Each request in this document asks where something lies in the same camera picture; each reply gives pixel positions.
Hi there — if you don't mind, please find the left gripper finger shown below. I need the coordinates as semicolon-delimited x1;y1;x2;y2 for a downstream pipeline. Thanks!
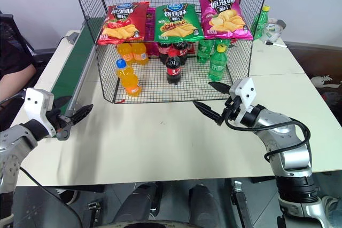
54;95;73;109
69;104;94;127

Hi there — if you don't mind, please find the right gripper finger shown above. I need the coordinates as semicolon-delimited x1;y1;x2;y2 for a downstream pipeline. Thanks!
192;100;224;127
208;81;232;95

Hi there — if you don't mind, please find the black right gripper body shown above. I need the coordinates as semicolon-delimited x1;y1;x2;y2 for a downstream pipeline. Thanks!
220;95;244;126

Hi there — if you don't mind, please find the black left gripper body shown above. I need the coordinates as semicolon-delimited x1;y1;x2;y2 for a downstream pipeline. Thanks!
46;107;74;141

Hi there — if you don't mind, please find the green conveyor belt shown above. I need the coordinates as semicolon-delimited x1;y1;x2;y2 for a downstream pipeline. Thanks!
50;16;106;118

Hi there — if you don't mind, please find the grey device with black cable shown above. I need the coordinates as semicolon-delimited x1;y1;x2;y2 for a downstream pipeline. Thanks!
66;32;80;45

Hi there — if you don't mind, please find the green soda bottle yellow cap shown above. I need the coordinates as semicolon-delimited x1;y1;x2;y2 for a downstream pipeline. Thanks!
250;5;271;41
208;44;229;81

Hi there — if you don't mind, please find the cola bottle red cap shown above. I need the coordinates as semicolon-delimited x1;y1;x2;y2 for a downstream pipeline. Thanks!
165;51;184;86

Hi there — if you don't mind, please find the orange soda bottle blue cap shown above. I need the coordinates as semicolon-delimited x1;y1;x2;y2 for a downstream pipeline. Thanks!
115;59;143;98

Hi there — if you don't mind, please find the white soled shoe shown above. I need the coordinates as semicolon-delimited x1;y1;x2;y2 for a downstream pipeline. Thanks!
56;188;79;205

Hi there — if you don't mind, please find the magenta potato chips bag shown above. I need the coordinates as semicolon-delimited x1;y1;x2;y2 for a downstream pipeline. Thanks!
197;0;253;41

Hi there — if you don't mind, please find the white marker pen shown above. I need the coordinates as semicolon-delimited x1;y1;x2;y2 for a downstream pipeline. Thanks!
265;40;289;49

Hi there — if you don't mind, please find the green potato chips bag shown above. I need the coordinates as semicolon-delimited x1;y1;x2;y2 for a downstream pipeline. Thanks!
153;3;205;43

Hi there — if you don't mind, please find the crumpled clear plastic bag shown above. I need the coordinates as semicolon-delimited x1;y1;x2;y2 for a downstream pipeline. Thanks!
261;18;287;44

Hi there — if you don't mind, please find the black mesh office chair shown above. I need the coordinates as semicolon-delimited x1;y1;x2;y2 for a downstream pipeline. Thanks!
0;11;38;79

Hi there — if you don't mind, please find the black metal stand leg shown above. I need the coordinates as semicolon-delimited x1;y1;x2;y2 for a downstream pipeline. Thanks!
230;180;255;228
84;201;103;228

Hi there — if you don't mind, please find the dark rounded shape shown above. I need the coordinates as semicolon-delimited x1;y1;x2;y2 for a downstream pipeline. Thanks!
188;183;223;228
121;182;159;228

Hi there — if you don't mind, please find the purple snack bag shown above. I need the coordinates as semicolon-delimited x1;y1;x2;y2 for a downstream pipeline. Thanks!
145;7;158;58

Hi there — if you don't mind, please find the white fishbone pattern slipper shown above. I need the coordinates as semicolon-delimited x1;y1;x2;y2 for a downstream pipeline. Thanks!
310;75;342;89

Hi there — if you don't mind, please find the red potato chips bag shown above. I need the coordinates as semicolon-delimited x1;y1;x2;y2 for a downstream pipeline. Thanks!
97;1;150;46

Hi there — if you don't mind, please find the grey sneaker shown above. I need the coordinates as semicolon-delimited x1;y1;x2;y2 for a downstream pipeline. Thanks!
320;195;342;227

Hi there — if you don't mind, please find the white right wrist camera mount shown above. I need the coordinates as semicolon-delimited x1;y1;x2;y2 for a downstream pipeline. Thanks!
228;76;259;128

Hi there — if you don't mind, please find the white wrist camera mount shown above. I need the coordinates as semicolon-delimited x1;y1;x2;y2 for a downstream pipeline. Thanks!
22;88;57;138
228;76;259;128

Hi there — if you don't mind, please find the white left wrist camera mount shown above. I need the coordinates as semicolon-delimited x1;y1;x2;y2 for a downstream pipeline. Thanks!
22;88;57;138

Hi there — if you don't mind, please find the black wire mesh shelf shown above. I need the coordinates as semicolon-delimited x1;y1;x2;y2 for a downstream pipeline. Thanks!
69;0;273;105

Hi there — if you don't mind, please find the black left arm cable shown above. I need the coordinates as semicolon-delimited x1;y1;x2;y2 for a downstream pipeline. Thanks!
19;167;84;228

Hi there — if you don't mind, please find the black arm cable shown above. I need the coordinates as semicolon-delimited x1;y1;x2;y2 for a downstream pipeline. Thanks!
19;167;84;228
223;117;312;162

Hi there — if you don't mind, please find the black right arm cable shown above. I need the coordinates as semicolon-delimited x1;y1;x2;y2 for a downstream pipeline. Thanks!
223;117;312;162

